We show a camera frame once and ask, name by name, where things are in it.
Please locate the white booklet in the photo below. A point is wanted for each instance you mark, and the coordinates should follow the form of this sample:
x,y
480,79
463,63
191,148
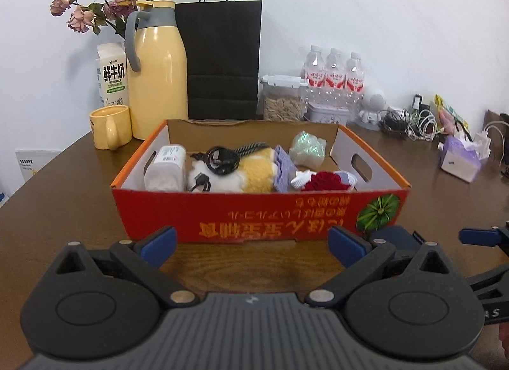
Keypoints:
x,y
37,165

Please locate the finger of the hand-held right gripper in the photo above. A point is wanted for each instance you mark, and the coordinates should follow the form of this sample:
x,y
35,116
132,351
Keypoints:
x,y
477,236
491,279

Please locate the purple knit cloth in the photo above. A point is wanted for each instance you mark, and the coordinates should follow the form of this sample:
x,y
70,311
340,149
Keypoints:
x,y
284,169

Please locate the yellow green snack packet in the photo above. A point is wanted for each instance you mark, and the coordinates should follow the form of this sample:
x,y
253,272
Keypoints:
x,y
449,113

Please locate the white yellow plush toy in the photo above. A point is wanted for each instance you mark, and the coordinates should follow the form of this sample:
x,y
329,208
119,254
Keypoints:
x,y
254,173

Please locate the clear seed container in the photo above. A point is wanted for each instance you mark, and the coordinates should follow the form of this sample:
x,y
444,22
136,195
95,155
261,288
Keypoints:
x,y
283,105

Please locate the red cardboard box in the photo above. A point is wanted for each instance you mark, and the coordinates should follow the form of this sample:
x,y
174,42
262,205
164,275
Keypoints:
x,y
254,218

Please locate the white milk carton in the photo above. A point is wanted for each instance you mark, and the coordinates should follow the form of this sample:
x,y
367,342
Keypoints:
x,y
113,79

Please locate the iridescent glitter bag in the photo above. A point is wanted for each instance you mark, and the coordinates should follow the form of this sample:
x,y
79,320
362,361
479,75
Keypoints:
x,y
308,149

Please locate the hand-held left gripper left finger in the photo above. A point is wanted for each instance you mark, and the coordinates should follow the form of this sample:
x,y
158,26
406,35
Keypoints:
x,y
161,240

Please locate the white tin box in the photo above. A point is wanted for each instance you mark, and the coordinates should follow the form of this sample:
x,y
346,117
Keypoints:
x,y
328,114

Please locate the brown paper bag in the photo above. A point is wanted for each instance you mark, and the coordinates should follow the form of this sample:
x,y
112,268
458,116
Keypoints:
x,y
499,123

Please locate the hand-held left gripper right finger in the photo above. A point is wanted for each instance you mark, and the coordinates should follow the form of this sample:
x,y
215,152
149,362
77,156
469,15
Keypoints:
x,y
346,244

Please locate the purple tissue pack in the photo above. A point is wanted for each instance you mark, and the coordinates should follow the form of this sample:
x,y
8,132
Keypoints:
x,y
459,161

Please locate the white robot toy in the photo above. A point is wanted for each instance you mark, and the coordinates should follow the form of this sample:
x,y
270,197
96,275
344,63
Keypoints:
x,y
373,105

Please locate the white sock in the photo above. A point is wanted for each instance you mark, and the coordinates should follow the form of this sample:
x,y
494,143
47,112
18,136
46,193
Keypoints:
x,y
348,177

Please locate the yellow thermos jug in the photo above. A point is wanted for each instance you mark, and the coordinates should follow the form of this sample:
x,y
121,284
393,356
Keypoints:
x,y
159,75

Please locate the yellow mug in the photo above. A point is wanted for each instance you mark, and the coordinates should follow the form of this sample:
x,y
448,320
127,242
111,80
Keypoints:
x,y
109,127

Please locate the red rose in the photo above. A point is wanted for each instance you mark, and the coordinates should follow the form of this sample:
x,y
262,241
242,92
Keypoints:
x,y
324,182

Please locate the white ridged lid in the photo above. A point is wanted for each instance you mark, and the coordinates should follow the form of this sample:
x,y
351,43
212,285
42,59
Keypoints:
x,y
300,180

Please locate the black paper bag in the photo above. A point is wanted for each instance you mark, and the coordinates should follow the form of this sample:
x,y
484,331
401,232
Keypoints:
x,y
220,55

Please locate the black charger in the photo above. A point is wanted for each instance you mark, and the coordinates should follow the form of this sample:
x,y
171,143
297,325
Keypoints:
x,y
419,102

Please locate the white charger block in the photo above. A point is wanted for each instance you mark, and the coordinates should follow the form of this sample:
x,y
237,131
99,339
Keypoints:
x,y
487,143

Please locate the clear cotton container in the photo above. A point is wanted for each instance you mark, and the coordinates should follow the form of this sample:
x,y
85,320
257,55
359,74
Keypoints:
x,y
165,169

